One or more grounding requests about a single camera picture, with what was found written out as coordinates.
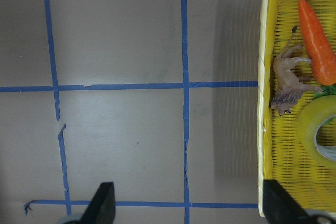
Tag orange toy carrot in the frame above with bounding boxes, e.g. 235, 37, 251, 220
298, 0, 335, 86

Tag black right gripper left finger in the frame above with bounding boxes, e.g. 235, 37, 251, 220
79, 182, 116, 224

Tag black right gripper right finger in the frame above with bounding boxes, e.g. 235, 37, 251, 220
262, 179, 318, 224

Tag brown toy lion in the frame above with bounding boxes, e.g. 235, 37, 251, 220
270, 26, 322, 116

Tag yellow woven basket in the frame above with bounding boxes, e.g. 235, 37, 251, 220
257, 0, 335, 216

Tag yellow tape roll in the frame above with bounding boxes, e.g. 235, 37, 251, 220
296, 95, 335, 169

